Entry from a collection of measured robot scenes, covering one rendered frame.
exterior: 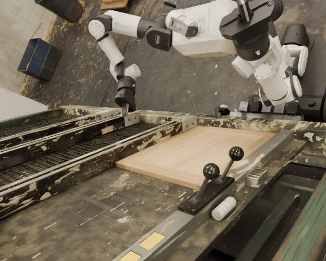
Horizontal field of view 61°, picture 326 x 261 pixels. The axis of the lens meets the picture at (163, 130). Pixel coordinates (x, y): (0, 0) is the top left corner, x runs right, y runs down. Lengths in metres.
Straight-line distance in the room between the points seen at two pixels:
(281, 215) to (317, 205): 0.17
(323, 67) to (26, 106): 3.97
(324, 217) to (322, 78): 1.58
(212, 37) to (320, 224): 0.71
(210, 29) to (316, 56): 1.28
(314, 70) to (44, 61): 4.13
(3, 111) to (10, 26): 1.98
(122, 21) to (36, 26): 4.98
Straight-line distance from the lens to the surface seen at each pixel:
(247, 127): 1.34
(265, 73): 0.92
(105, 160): 1.06
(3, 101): 4.62
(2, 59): 6.02
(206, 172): 0.61
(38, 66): 5.10
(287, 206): 0.89
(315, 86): 2.15
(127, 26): 1.30
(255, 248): 0.72
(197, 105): 2.66
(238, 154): 0.70
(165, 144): 1.21
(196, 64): 2.90
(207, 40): 1.09
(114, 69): 1.41
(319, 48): 2.29
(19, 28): 6.12
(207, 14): 1.11
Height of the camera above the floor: 2.08
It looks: 48 degrees down
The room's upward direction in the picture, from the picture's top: 63 degrees counter-clockwise
